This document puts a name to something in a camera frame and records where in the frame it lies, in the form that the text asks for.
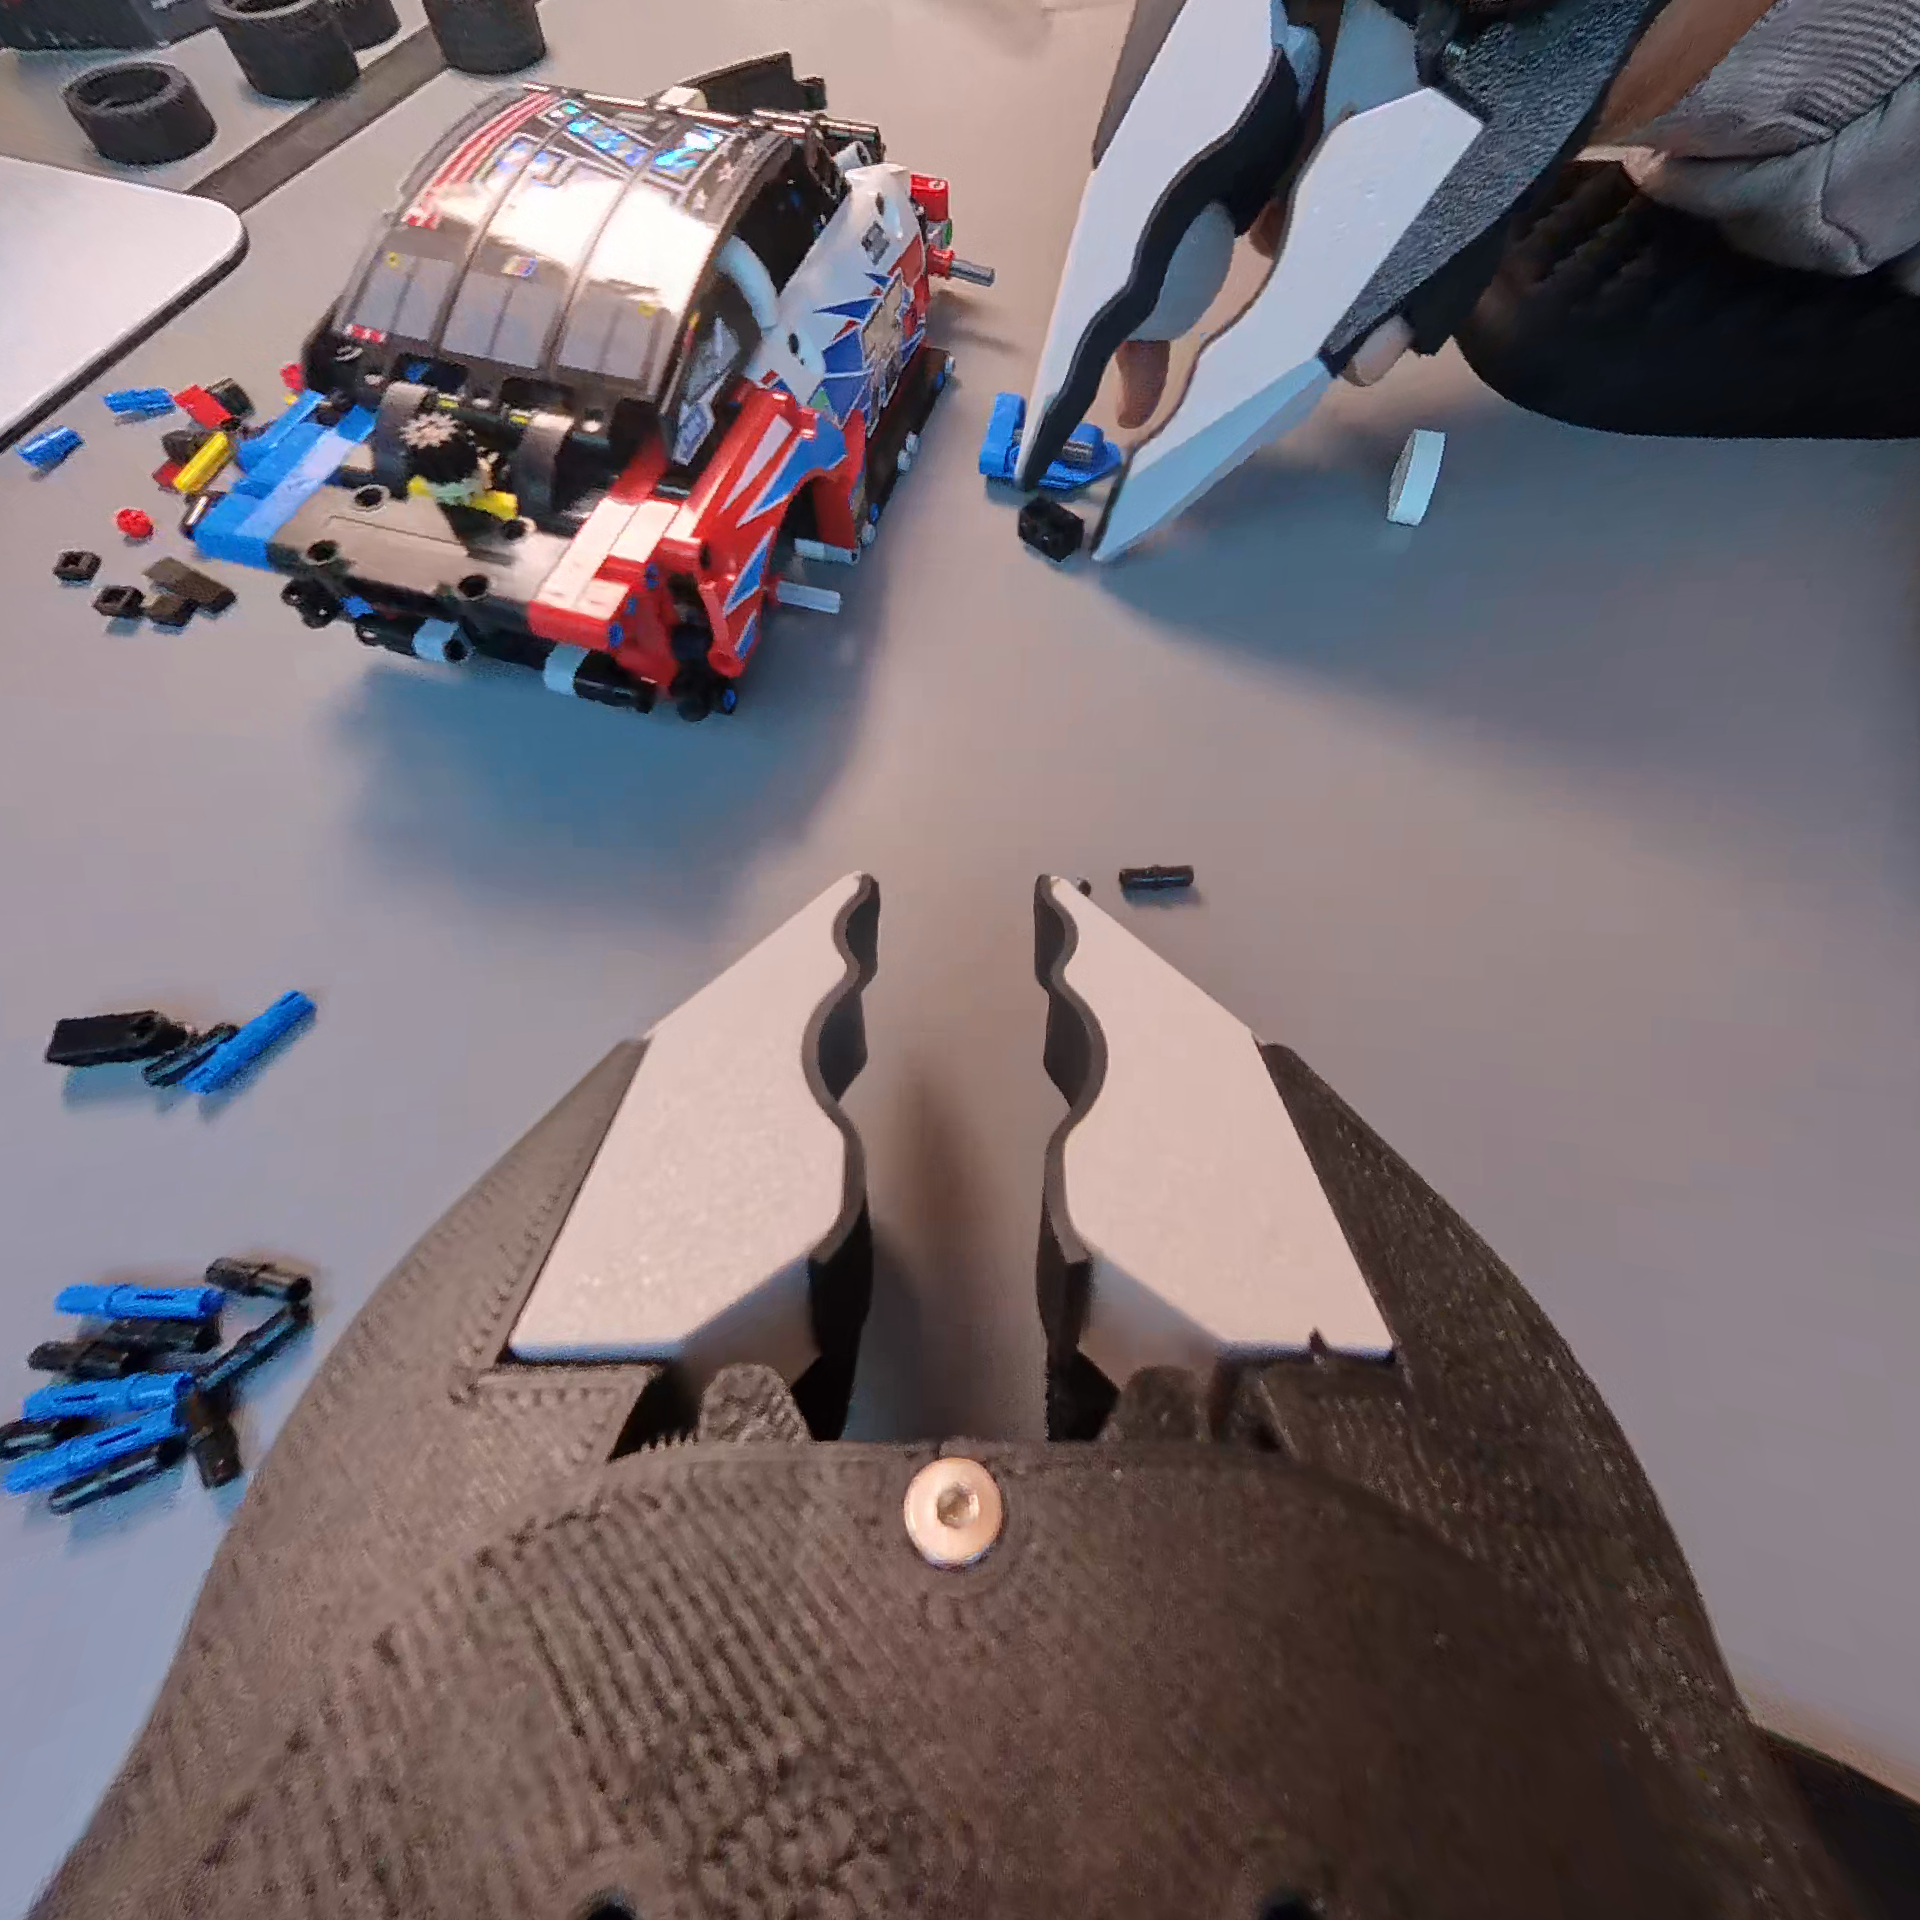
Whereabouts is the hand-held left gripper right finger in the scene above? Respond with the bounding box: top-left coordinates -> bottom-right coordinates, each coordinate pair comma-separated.
1033,874 -> 1401,1441

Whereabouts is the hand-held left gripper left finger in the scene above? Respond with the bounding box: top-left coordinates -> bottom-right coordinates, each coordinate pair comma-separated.
502,871 -> 884,1442

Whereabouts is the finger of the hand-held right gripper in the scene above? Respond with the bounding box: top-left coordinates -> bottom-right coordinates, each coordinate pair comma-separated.
1013,0 -> 1325,489
1088,83 -> 1491,567

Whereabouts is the blue lego panel piece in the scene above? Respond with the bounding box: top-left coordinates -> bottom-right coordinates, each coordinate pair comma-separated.
978,393 -> 1125,499

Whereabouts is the lego race car model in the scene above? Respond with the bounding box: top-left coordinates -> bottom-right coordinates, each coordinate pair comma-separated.
188,53 -> 1001,728

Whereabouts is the black flat lego piece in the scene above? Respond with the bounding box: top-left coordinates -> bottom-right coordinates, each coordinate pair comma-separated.
45,1011 -> 193,1072

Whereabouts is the pile of small lego pieces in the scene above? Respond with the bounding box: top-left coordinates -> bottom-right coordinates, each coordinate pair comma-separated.
16,375 -> 302,633

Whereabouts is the person's right hand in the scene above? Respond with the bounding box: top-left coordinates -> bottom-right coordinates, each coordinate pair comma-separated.
1117,0 -> 1754,433

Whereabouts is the black wrist rest pad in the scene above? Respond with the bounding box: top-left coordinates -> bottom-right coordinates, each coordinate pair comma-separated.
1462,159 -> 1920,441

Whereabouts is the cluster of blue black pins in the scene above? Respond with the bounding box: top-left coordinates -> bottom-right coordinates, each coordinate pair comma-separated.
0,1256 -> 318,1519

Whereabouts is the white book stand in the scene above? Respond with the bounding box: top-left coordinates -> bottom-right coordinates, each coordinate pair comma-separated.
0,157 -> 252,454

